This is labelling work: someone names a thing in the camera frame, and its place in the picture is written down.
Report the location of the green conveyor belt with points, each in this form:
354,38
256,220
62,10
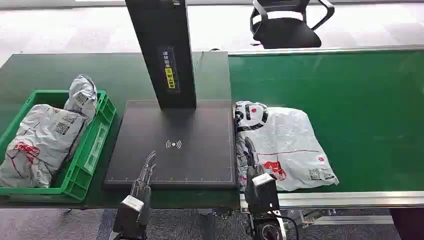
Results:
357,99

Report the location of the black scanner base plate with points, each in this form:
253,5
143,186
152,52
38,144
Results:
192,139

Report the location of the black scanner column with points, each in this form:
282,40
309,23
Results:
162,39

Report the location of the white parcel bag red print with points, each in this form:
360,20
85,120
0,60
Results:
291,145

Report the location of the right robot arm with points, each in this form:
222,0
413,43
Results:
266,228

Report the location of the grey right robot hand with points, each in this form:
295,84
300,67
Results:
261,198

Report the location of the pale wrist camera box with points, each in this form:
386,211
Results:
133,203
263,180

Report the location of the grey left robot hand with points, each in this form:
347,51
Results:
145,192

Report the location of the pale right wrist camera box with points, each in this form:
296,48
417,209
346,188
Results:
263,180

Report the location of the yellow black column label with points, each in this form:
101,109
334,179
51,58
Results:
170,78

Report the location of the large grey parcel bag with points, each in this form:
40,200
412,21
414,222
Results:
39,142

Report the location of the green plastic crate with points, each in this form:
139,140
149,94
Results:
96,145

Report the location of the small grey parcel bag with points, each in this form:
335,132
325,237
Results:
82,96

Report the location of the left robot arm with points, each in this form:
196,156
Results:
129,225

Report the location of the black office chair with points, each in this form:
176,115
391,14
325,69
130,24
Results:
285,30

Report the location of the black white patterned parcel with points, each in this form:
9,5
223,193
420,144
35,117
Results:
250,116

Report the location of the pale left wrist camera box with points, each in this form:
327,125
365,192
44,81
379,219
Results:
133,203

